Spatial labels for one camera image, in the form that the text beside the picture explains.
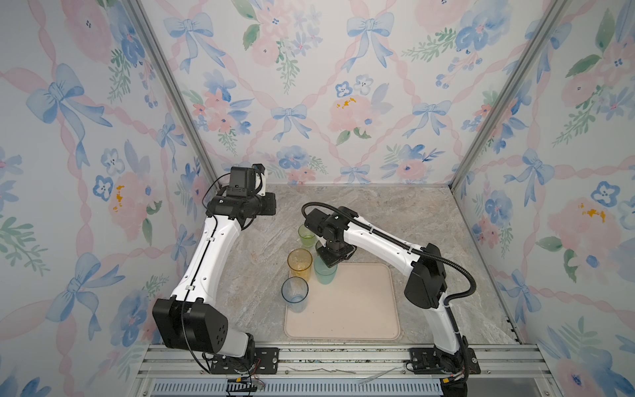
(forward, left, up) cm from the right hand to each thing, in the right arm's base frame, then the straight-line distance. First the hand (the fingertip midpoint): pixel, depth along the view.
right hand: (334, 259), depth 85 cm
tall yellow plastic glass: (-3, +11, +3) cm, 12 cm away
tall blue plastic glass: (-9, +13, -6) cm, 17 cm away
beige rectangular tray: (-11, -11, -13) cm, 20 cm away
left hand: (+12, +20, +17) cm, 29 cm away
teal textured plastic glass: (-6, +3, +2) cm, 7 cm away
